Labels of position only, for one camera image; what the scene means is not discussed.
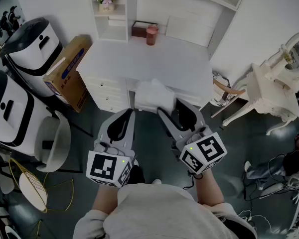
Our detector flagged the white and black appliance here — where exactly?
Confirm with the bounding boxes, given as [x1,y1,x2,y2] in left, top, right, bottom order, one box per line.
[0,70,49,156]
[0,17,64,98]

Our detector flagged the brown cardboard box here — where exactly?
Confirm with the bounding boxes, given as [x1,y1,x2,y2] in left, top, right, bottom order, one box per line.
[42,35,93,114]

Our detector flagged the potted pink flowers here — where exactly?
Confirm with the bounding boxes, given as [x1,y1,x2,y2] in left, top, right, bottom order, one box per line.
[94,0,118,14]

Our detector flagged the gold wire round table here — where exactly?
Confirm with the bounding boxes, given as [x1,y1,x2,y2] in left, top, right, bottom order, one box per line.
[9,157,75,214]

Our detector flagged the wooden chair patterned cushion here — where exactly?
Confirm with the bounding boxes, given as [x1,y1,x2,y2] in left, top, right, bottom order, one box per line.
[210,71,247,119]

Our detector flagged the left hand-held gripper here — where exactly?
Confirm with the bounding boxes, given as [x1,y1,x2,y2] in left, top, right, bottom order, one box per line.
[86,108,137,189]

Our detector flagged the person's left forearm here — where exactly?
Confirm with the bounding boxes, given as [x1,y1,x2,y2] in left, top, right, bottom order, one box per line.
[92,182,121,217]

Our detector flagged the white floor cable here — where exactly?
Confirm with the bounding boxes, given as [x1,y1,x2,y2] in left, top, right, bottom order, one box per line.
[236,209,291,236]

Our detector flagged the pink cup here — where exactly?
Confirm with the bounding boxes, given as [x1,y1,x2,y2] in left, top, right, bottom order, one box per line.
[146,25,159,46]

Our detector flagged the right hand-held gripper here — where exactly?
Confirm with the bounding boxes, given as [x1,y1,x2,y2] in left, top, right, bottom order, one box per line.
[156,98,228,175]

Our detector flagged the grey chair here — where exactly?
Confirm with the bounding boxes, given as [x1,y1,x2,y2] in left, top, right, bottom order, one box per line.
[34,110,72,173]

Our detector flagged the person's grey shirt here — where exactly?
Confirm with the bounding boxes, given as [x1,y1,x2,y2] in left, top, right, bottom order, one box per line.
[72,182,259,239]

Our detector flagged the black floor cable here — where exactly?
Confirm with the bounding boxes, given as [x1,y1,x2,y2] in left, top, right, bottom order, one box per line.
[242,153,299,210]

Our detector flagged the black wrist strap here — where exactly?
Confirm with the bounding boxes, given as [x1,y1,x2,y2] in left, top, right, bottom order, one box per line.
[183,169,203,190]

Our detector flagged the dark brown box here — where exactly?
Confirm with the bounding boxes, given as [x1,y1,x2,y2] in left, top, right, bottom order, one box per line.
[131,20,158,38]

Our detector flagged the white desk with shelves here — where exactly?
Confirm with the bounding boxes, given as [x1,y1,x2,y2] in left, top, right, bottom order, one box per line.
[76,0,250,113]

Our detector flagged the white cleaning cloth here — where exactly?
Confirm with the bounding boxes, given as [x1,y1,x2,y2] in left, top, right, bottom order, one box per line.
[134,78,176,114]

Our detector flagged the white flat strip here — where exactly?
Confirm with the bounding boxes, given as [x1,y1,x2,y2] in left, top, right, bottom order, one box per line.
[46,57,66,76]

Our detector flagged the white framed oval mirror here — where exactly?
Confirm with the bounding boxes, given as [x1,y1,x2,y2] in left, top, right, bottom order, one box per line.
[265,31,299,84]

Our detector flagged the person's right forearm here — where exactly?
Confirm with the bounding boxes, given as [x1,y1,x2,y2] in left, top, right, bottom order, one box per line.
[193,169,225,207]

